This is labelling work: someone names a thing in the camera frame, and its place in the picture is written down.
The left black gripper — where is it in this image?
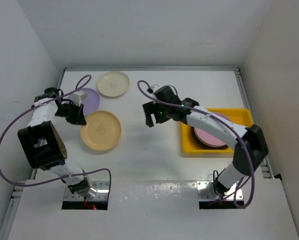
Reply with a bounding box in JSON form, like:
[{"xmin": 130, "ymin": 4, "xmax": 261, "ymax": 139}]
[{"xmin": 54, "ymin": 100, "xmax": 87, "ymax": 125}]

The orange plastic plate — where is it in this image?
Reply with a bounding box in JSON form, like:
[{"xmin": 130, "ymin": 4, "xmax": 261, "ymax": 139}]
[{"xmin": 80, "ymin": 110, "xmax": 122, "ymax": 151}]

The pink plastic plate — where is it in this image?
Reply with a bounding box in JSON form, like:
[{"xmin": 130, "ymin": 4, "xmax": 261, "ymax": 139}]
[{"xmin": 193, "ymin": 111, "xmax": 233, "ymax": 148}]

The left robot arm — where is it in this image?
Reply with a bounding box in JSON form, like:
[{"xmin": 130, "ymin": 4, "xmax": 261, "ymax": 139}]
[{"xmin": 17, "ymin": 87, "xmax": 97, "ymax": 199}]

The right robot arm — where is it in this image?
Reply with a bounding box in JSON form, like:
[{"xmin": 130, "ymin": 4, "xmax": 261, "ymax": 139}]
[{"xmin": 142, "ymin": 84, "xmax": 269, "ymax": 197}]

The yellow plastic bin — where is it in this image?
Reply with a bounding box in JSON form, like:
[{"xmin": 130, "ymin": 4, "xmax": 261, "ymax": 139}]
[{"xmin": 179, "ymin": 108, "xmax": 254, "ymax": 158}]

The far purple plastic plate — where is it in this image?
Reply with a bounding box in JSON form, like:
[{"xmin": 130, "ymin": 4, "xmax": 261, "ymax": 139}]
[{"xmin": 67, "ymin": 87, "xmax": 100, "ymax": 117}]

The cream plastic plate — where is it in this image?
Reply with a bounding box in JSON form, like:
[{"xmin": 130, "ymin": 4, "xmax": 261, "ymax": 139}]
[{"xmin": 96, "ymin": 71, "xmax": 130, "ymax": 98}]

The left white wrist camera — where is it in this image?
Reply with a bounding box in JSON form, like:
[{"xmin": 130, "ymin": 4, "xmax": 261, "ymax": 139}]
[{"xmin": 71, "ymin": 90, "xmax": 88, "ymax": 106}]

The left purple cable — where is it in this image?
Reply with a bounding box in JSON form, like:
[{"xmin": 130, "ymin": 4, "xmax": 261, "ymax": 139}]
[{"xmin": 0, "ymin": 74, "xmax": 112, "ymax": 187}]

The purple cable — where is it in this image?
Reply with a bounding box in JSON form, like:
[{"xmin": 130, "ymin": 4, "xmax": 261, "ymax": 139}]
[
  {"xmin": 0, "ymin": 74, "xmax": 112, "ymax": 187},
  {"xmin": 136, "ymin": 79, "xmax": 256, "ymax": 210}
]

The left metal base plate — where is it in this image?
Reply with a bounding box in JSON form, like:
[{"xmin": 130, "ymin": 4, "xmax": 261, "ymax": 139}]
[{"xmin": 63, "ymin": 181, "xmax": 110, "ymax": 202}]

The metal base plate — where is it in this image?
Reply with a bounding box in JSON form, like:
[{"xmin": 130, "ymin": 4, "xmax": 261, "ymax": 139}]
[
  {"xmin": 63, "ymin": 181, "xmax": 110, "ymax": 202},
  {"xmin": 196, "ymin": 180, "xmax": 238, "ymax": 202}
]

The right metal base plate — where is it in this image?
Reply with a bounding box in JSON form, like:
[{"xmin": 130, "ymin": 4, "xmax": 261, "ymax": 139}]
[{"xmin": 196, "ymin": 180, "xmax": 238, "ymax": 202}]

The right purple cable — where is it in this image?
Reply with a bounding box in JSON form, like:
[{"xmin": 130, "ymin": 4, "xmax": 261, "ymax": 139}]
[{"xmin": 136, "ymin": 79, "xmax": 256, "ymax": 210}]

